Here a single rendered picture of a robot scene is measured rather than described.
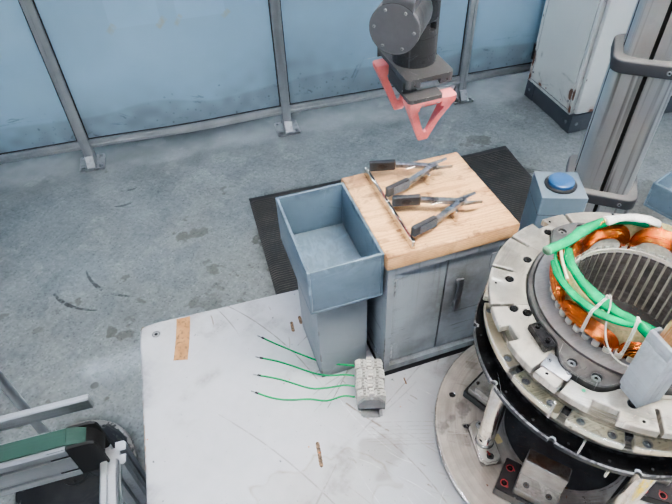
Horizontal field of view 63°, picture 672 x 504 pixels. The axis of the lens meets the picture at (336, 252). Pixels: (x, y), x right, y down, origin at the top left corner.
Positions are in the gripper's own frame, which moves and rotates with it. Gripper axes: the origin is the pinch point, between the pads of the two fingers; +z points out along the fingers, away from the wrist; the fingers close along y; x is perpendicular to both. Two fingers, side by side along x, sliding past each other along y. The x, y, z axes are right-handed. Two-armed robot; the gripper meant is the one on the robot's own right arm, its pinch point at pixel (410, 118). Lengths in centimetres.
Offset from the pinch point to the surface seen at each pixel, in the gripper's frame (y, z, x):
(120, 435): -34, 114, -75
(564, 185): 8.9, 12.7, 23.0
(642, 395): 45.4, 3.8, 3.4
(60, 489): -23, 113, -92
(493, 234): 16.1, 10.6, 5.9
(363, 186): 0.3, 10.0, -7.3
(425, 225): 14.2, 7.0, -3.8
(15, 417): 4, 36, -69
